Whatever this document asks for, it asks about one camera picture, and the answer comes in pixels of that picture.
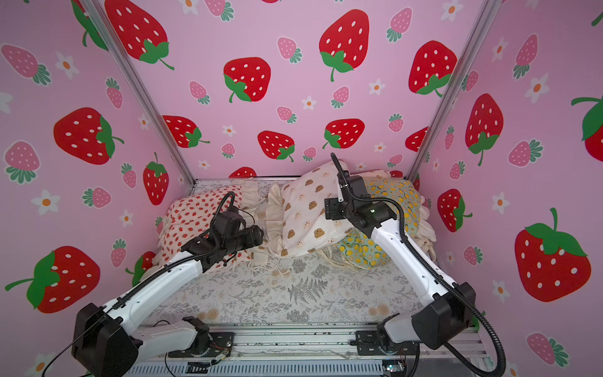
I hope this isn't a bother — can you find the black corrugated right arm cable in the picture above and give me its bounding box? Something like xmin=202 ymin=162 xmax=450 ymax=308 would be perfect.
xmin=357 ymin=195 xmax=507 ymax=377

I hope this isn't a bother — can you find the teal lemon print pillow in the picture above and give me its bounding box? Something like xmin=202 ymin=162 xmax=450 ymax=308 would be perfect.
xmin=328 ymin=176 xmax=421 ymax=273

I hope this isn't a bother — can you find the white cookie print pillow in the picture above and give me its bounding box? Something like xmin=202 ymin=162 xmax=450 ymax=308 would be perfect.
xmin=265 ymin=162 xmax=353 ymax=258

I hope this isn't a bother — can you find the aluminium frame post right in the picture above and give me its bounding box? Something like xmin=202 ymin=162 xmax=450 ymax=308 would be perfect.
xmin=405 ymin=0 xmax=503 ymax=180

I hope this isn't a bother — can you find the aluminium frame post left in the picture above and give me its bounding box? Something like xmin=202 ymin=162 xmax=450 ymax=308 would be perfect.
xmin=83 ymin=0 xmax=196 ymax=189

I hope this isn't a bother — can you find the aluminium frame post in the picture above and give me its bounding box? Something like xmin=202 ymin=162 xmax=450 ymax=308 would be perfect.
xmin=83 ymin=0 xmax=196 ymax=189
xmin=405 ymin=0 xmax=503 ymax=180

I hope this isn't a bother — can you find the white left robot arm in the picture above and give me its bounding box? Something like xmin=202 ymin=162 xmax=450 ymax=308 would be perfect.
xmin=71 ymin=208 xmax=264 ymax=376

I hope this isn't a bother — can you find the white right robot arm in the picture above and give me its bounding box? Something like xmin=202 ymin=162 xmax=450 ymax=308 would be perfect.
xmin=324 ymin=153 xmax=475 ymax=352

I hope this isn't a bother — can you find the white strawberry print pillow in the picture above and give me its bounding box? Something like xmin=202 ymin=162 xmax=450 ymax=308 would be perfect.
xmin=142 ymin=182 xmax=260 ymax=279

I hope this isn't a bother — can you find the grey floral bed sheet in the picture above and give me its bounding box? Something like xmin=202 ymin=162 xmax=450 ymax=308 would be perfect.
xmin=145 ymin=178 xmax=455 ymax=326

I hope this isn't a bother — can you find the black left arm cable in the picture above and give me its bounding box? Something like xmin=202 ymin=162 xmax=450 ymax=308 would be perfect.
xmin=41 ymin=190 xmax=258 ymax=377

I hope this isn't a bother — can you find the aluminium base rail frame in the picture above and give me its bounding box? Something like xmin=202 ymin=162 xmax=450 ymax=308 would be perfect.
xmin=126 ymin=322 xmax=496 ymax=377

